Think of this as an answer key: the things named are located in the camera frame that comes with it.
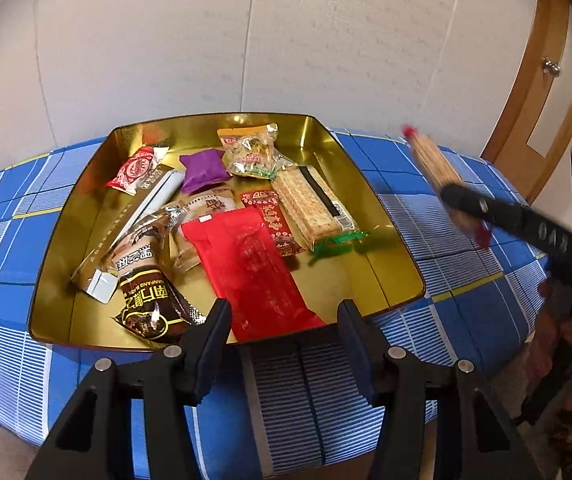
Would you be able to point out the long biscuit bar red ends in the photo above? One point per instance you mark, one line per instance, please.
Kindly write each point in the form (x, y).
(439, 172)

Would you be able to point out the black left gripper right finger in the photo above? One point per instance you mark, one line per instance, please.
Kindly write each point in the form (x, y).
(474, 437)

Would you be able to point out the peanut bag orange top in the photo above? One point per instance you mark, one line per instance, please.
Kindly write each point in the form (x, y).
(250, 152)

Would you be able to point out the beige white box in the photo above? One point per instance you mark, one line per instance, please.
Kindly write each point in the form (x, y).
(94, 274)

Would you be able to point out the gold rectangular tin tray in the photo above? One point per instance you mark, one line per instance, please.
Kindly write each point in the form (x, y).
(378, 274)

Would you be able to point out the brown black snack bag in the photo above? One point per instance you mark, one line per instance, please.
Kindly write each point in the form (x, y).
(153, 308)

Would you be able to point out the red snack packet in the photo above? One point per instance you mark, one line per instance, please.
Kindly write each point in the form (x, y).
(245, 268)

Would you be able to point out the wooden door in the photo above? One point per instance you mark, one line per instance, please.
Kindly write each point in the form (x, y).
(535, 128)

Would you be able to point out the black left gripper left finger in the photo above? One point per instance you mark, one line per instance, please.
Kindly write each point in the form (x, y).
(91, 438)

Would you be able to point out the red white candy packet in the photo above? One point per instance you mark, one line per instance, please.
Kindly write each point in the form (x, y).
(138, 166)

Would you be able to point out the dark red patterned snack bar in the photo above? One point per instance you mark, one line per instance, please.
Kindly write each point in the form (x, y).
(267, 203)

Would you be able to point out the clear cracker pack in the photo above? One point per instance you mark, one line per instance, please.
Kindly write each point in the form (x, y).
(325, 224)

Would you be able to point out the person right hand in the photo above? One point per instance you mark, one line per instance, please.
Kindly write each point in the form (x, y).
(548, 332)

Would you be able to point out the beige pastry packet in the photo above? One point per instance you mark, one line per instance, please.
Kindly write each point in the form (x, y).
(188, 213)

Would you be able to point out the blue plaid tablecloth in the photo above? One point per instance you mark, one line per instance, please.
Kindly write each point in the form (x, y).
(277, 405)

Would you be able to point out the metal door knob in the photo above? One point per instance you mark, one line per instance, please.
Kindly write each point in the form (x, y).
(551, 68)

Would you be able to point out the purple snack pouch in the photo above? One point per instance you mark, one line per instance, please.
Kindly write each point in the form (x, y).
(202, 169)

